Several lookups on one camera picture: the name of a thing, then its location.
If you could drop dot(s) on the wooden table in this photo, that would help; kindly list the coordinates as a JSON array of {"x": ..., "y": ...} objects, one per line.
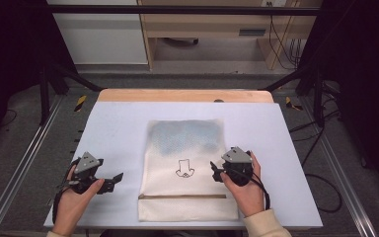
[{"x": 177, "y": 95}]

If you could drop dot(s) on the white mesh zipper bag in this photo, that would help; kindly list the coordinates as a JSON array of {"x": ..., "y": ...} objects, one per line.
[{"x": 184, "y": 148}]

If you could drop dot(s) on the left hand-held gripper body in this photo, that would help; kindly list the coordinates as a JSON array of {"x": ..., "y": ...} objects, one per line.
[{"x": 85, "y": 164}]

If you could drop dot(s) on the black metal stand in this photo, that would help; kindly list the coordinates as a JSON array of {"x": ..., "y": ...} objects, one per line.
[
  {"x": 318, "y": 98},
  {"x": 45, "y": 95}
]

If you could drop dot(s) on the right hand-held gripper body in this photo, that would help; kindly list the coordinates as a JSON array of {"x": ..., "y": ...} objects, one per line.
[{"x": 238, "y": 173}]

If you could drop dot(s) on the white table mat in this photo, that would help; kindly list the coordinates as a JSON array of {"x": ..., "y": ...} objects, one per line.
[{"x": 118, "y": 131}]

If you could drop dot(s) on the person's left hand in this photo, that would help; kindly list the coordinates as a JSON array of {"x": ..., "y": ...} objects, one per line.
[{"x": 70, "y": 207}]

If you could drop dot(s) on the white cabinet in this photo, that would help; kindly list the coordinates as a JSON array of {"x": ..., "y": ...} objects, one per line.
[{"x": 102, "y": 39}]

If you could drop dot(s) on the person's right hand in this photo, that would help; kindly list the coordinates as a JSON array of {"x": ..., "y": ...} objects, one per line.
[{"x": 248, "y": 197}]

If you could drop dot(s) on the black horizontal frame bar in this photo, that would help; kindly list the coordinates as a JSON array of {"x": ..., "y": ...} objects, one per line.
[{"x": 177, "y": 10}]

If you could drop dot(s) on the light wooden desk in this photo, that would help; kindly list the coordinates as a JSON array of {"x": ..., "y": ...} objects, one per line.
[{"x": 204, "y": 23}]

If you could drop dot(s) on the black curtain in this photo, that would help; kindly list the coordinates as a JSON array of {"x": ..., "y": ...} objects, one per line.
[
  {"x": 10, "y": 49},
  {"x": 365, "y": 65}
]

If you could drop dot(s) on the aluminium rail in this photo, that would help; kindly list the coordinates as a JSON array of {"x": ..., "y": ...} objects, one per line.
[
  {"x": 339, "y": 171},
  {"x": 23, "y": 158}
]

